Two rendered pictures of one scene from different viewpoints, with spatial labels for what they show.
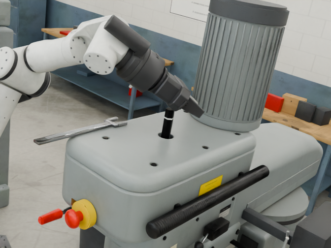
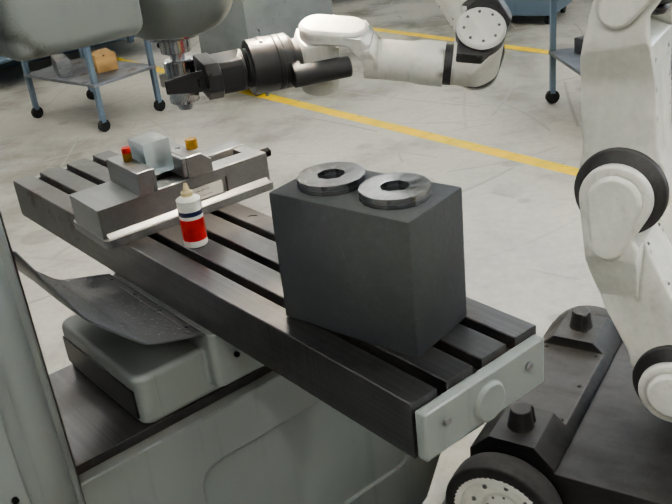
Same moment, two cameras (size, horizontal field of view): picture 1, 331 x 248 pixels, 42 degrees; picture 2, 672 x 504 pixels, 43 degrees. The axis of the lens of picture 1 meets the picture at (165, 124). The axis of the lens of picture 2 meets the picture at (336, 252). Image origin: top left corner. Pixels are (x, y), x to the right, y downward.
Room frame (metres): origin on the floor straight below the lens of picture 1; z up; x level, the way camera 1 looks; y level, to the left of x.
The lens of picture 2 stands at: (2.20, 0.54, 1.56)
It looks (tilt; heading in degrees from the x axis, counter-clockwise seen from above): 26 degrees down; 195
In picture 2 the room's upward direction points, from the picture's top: 6 degrees counter-clockwise
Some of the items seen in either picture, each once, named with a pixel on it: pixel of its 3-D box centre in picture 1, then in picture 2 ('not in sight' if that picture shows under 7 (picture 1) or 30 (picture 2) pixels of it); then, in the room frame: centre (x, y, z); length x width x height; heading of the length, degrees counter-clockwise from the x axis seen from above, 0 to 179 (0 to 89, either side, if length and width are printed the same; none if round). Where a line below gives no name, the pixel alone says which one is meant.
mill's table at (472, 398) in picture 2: not in sight; (214, 255); (0.94, 0.00, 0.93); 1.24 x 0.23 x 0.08; 53
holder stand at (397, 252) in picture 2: not in sight; (368, 250); (1.20, 0.33, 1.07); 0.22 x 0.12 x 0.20; 64
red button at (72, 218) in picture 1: (74, 218); not in sight; (0.74, 0.15, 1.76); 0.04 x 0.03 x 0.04; 53
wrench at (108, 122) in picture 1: (82, 130); not in sight; (0.88, 0.18, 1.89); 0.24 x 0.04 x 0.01; 144
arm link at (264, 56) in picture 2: not in sight; (237, 71); (0.89, 0.07, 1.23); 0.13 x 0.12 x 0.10; 31
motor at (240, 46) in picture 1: (236, 62); not in sight; (1.14, -0.16, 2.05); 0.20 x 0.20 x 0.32
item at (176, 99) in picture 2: not in sight; (182, 83); (0.94, -0.01, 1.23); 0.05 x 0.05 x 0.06
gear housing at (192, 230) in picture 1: (163, 205); not in sight; (0.98, -0.03, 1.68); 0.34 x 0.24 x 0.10; 143
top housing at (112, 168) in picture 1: (164, 164); not in sight; (0.95, -0.01, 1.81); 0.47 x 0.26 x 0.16; 143
